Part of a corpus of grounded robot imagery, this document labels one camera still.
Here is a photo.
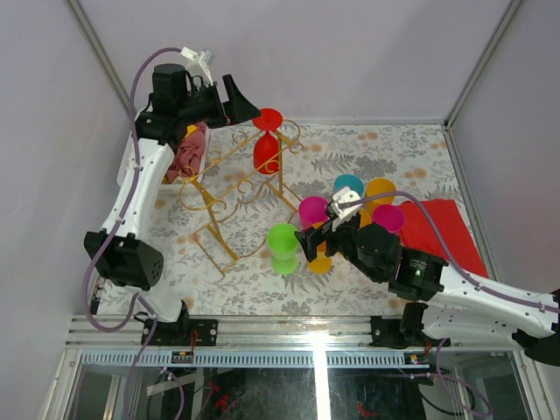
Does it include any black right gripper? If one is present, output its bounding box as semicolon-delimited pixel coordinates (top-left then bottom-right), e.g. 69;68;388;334
293;209;382;283

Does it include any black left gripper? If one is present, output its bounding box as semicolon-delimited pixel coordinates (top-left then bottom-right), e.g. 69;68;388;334
174;73;257;129

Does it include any green wine glass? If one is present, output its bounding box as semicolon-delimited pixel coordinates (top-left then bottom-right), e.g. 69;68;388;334
267;223;299;276

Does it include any orange wine glass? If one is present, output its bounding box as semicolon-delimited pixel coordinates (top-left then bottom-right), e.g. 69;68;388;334
307;241;332;275
358;208;372;229
364;178;396;214

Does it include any magenta wine glass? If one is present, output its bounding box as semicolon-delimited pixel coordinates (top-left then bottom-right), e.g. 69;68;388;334
372;204;405;234
298;196;329;230

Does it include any red wine glass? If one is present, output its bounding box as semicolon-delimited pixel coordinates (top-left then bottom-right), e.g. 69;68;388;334
252;108;284;175

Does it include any blue wine glass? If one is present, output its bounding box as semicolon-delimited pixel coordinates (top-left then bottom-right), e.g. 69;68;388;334
333;173;365;198

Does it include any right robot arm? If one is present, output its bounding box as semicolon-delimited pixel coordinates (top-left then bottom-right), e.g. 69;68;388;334
294;219;559;366

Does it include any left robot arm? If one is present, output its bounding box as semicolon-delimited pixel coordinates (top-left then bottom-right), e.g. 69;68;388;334
82;64;261;346

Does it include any floral tablecloth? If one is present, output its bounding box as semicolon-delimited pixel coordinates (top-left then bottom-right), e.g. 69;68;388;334
148;124;472;316

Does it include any yellow cloth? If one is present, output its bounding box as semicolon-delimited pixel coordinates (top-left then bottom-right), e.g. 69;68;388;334
185;124;199;137

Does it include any dusty pink cloth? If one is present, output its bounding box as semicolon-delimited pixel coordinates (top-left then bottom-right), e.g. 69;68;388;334
165;122;207;184

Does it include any red folded cloth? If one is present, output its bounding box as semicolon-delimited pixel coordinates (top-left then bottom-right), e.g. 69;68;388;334
398;199;487;277

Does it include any white plastic laundry basket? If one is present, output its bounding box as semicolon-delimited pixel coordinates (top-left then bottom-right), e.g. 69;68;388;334
115;130;214;196

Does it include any gold wire glass rack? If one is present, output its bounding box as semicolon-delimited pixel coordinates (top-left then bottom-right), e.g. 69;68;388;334
178;119;302;275

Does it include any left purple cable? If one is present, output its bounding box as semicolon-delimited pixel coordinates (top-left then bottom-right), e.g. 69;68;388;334
81;46;183;420

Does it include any aluminium mounting rail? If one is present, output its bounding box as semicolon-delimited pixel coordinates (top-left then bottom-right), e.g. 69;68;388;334
65;313;537;368

